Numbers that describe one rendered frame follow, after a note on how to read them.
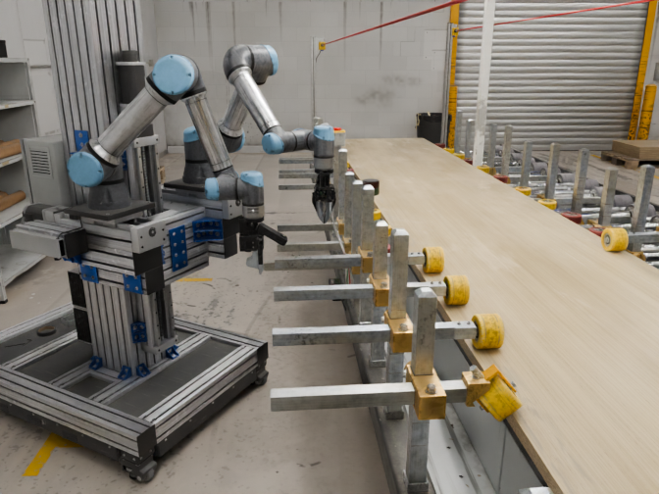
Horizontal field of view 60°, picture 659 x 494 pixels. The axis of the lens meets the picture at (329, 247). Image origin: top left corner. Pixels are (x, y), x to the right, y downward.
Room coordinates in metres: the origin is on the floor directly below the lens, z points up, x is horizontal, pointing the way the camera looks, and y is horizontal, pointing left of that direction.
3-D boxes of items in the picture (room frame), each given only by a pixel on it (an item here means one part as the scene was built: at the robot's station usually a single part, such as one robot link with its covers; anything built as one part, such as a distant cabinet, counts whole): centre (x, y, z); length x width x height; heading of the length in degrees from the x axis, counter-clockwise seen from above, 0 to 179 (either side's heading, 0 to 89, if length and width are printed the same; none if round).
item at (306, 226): (2.43, 0.01, 0.84); 0.44 x 0.03 x 0.04; 95
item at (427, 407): (0.95, -0.18, 0.95); 0.14 x 0.06 x 0.05; 5
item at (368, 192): (1.72, -0.12, 0.93); 0.04 x 0.04 x 0.48; 5
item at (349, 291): (1.43, -0.10, 0.95); 0.50 x 0.04 x 0.04; 95
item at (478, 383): (0.95, -0.30, 0.95); 0.10 x 0.04 x 0.10; 95
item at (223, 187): (1.92, 0.36, 1.12); 0.11 x 0.11 x 0.08; 2
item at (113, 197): (2.02, 0.79, 1.09); 0.15 x 0.15 x 0.10
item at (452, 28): (4.86, -0.98, 1.25); 0.15 x 0.08 x 1.10; 5
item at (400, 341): (1.20, -0.16, 0.95); 0.14 x 0.06 x 0.05; 5
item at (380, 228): (1.47, -0.14, 0.89); 0.04 x 0.04 x 0.48; 5
